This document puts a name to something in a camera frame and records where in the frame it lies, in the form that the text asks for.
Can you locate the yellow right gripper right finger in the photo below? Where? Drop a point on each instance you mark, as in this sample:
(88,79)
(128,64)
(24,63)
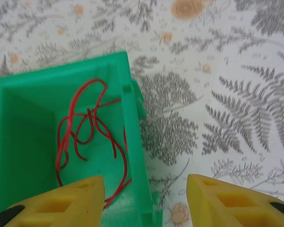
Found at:
(213,212)

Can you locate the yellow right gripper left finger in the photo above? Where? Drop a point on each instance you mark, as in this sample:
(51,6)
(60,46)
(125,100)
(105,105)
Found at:
(61,208)

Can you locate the green plastic bin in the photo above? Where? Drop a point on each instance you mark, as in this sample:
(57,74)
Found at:
(26,118)

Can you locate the floral print tablecloth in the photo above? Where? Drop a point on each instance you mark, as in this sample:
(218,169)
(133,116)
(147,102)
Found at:
(227,71)

